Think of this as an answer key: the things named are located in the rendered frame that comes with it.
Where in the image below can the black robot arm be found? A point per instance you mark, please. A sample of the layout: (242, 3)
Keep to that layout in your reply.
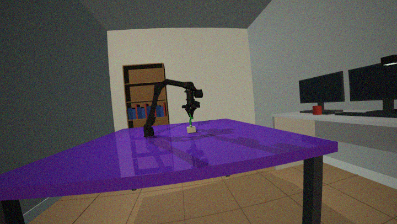
(190, 93)

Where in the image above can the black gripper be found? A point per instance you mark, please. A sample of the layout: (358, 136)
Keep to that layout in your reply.
(190, 106)

